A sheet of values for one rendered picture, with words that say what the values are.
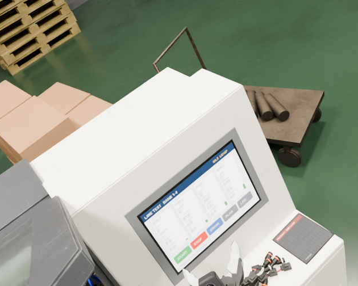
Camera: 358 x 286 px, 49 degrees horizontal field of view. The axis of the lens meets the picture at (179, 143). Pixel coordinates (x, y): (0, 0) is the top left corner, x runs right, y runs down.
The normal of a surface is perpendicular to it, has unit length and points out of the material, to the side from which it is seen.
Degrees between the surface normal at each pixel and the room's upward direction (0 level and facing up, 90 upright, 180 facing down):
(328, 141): 0
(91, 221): 76
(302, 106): 0
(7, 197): 0
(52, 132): 90
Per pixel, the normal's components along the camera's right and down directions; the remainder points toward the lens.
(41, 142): 0.65, 0.33
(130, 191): 0.48, 0.22
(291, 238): -0.31, -0.71
